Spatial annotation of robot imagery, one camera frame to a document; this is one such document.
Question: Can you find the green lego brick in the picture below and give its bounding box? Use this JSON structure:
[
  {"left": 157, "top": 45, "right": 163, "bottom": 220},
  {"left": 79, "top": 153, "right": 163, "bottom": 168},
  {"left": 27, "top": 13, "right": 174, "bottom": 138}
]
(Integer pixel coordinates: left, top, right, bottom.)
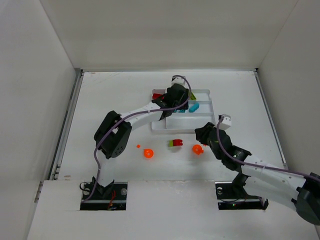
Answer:
[{"left": 189, "top": 92, "right": 197, "bottom": 101}]

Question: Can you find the red wedge lego brick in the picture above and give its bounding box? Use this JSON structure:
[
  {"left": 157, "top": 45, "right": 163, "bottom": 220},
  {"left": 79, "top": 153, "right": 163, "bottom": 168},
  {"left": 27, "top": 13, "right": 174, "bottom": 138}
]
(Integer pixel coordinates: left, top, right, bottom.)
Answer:
[{"left": 152, "top": 93, "right": 163, "bottom": 100}]

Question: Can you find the teal stepped lego brick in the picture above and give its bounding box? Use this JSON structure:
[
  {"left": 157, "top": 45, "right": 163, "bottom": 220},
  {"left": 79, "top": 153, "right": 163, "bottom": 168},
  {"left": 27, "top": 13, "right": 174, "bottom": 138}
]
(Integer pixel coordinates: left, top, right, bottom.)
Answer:
[{"left": 188, "top": 102, "right": 200, "bottom": 113}]

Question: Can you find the red flower lego brick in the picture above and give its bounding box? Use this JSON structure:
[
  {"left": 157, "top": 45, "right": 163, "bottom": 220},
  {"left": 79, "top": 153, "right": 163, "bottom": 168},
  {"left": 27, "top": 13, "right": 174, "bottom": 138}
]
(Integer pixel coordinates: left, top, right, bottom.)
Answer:
[{"left": 172, "top": 139, "right": 183, "bottom": 147}]

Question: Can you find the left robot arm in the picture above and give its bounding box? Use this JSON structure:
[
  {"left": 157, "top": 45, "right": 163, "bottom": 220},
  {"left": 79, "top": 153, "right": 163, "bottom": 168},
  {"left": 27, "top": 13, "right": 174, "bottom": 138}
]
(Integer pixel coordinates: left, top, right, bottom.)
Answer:
[{"left": 92, "top": 83, "right": 191, "bottom": 192}]

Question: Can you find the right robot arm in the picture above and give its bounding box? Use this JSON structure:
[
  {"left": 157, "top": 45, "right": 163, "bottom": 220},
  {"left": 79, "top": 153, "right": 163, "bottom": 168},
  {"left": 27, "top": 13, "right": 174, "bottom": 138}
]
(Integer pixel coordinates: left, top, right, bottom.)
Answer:
[{"left": 194, "top": 122, "right": 320, "bottom": 226}]

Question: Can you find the orange round lego right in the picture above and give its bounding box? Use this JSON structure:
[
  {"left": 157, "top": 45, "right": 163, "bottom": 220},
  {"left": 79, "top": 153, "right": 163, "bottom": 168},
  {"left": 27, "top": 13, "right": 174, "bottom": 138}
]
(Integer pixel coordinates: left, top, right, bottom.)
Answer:
[{"left": 192, "top": 144, "right": 204, "bottom": 155}]

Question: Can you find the orange round lego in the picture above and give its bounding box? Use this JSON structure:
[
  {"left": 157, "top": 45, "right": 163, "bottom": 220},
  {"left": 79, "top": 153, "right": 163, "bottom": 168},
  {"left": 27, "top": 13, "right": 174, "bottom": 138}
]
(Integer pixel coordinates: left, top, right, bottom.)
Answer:
[
  {"left": 143, "top": 148, "right": 154, "bottom": 159},
  {"left": 192, "top": 144, "right": 204, "bottom": 155}
]

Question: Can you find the white compartment tray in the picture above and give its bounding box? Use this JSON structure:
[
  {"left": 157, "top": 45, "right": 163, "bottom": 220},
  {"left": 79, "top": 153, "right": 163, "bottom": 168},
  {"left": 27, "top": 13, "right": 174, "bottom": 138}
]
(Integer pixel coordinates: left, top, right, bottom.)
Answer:
[{"left": 151, "top": 89, "right": 215, "bottom": 134}]

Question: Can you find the orange round lego left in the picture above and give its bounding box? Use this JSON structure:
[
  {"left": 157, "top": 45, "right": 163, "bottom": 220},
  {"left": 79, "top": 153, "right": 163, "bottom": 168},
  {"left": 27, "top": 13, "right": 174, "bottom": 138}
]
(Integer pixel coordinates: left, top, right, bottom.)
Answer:
[{"left": 143, "top": 148, "right": 154, "bottom": 159}]

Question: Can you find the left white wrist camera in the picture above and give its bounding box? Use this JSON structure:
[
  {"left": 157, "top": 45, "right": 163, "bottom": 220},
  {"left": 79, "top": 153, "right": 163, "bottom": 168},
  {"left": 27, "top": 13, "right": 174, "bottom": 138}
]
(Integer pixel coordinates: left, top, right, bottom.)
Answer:
[{"left": 171, "top": 76, "right": 186, "bottom": 86}]

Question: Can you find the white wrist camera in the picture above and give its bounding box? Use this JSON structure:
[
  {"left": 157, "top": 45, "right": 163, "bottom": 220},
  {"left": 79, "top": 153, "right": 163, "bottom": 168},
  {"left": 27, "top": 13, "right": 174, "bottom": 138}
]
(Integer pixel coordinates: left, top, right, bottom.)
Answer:
[
  {"left": 218, "top": 114, "right": 232, "bottom": 131},
  {"left": 171, "top": 76, "right": 186, "bottom": 86}
]

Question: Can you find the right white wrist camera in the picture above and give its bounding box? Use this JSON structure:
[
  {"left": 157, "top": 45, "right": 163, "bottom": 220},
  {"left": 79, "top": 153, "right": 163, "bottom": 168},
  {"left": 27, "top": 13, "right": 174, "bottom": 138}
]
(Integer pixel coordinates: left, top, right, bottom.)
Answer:
[{"left": 218, "top": 114, "right": 232, "bottom": 131}]

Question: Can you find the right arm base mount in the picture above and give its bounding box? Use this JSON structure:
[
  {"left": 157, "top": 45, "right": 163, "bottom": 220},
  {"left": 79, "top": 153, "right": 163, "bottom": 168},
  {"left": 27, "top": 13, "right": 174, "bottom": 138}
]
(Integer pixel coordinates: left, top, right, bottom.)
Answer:
[{"left": 215, "top": 173, "right": 269, "bottom": 211}]

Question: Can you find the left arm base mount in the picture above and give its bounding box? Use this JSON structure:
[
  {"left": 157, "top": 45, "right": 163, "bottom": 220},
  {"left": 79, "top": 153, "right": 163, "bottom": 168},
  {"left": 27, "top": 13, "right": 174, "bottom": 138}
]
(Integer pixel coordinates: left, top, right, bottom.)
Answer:
[{"left": 79, "top": 177, "right": 128, "bottom": 211}]

